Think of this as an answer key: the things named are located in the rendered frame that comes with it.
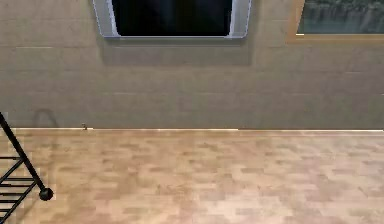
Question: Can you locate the white framed dark window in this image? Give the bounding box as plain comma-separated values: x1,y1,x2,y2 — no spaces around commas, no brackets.
92,0,253,40

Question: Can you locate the wood framed landscape picture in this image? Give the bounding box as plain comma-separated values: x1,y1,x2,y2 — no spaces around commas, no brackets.
285,0,384,44

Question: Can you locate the black metal wire rack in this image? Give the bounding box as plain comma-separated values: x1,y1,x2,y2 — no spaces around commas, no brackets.
0,111,55,224

